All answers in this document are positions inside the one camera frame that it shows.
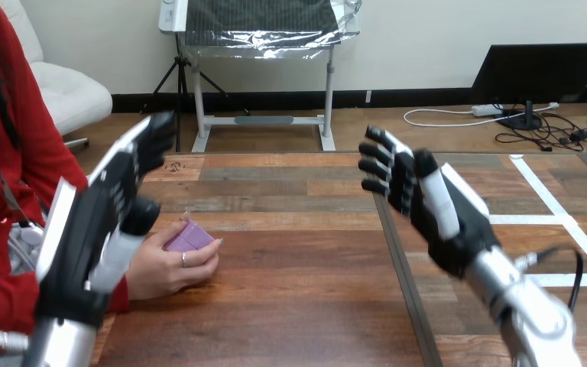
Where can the black tripod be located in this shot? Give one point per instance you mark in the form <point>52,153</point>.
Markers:
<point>182,86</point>

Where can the purple block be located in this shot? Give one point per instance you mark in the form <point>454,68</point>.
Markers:
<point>190,238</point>

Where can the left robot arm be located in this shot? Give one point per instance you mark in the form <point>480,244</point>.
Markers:
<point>60,344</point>

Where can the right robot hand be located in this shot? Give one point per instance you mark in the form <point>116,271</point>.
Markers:
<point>445,213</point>

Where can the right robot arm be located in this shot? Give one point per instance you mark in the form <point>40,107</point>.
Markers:
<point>526,309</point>

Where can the white cushioned chair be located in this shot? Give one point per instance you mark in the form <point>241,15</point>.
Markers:
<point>63,81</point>

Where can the foil sheet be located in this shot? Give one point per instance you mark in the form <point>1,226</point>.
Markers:
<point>268,25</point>

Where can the dark screen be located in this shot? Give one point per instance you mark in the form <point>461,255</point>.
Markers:
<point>536,73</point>

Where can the white desk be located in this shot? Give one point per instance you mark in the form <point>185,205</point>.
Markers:
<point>263,116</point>

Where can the person's hand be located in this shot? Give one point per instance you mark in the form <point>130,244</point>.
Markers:
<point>169,268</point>

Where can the white power strip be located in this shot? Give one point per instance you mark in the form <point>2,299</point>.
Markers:
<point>486,110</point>

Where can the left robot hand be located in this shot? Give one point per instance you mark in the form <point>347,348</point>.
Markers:
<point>83,238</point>

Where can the person's body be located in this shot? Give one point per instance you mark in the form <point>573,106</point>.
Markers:
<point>5,137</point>

